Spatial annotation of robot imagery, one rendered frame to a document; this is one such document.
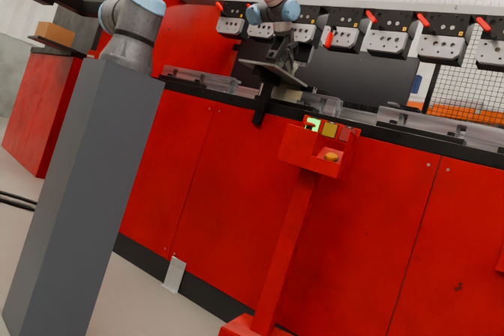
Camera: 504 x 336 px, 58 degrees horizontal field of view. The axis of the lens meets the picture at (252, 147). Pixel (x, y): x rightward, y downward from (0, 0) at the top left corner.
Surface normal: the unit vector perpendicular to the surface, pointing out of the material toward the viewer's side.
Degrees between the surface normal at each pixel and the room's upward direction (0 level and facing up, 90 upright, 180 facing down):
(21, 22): 90
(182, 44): 90
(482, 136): 90
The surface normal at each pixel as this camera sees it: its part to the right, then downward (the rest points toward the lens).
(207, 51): 0.77, 0.23
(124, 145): 0.62, 0.18
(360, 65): -0.56, -0.18
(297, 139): -0.36, -0.12
